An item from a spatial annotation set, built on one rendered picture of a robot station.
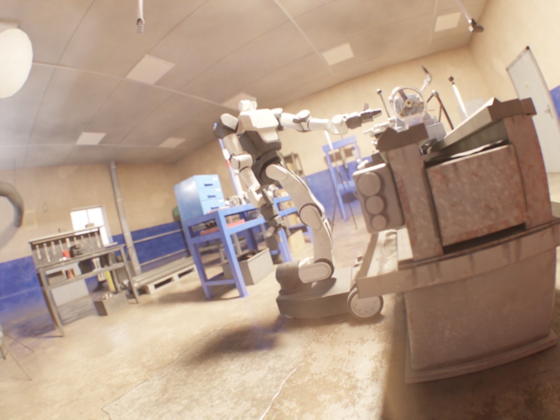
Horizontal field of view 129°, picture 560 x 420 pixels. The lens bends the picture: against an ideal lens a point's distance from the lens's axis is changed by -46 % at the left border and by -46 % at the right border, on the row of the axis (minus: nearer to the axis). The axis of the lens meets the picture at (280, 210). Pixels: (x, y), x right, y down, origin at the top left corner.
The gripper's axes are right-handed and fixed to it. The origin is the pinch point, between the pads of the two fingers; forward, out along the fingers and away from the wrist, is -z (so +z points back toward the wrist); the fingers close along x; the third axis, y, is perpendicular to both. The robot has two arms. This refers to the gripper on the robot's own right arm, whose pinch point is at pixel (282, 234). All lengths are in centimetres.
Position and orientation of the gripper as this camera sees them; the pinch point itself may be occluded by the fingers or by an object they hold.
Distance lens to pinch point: 137.7
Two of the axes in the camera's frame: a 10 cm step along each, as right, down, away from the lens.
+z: -5.1, -8.4, 2.0
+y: 7.5, -3.1, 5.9
